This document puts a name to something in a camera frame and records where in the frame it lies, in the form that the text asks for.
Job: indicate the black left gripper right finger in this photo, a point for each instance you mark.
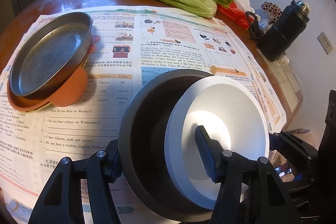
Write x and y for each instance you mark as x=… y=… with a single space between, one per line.
x=250 y=191

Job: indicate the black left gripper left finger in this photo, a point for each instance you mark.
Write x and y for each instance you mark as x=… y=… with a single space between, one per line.
x=60 y=200

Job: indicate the red paper noodle bowl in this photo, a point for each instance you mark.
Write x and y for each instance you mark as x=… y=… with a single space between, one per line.
x=203 y=194

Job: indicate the steel bowl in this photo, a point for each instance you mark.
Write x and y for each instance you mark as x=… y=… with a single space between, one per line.
x=141 y=146

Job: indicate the orange plastic plate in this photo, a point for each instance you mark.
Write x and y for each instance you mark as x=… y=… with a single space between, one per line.
x=67 y=94

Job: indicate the steel round pan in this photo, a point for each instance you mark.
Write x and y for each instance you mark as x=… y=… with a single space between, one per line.
x=51 y=55

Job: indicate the black thermos bottle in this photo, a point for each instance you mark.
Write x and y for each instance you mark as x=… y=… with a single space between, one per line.
x=278 y=38

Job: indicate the printed newspaper sheet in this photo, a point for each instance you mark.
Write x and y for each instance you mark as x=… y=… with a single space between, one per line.
x=136 y=44

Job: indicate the red packet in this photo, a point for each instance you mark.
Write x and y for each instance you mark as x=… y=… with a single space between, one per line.
x=236 y=15

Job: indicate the leopard print cloth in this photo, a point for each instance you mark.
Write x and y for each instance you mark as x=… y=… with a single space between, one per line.
x=273 y=11

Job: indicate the white wall socket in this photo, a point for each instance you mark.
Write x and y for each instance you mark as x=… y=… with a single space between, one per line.
x=325 y=43

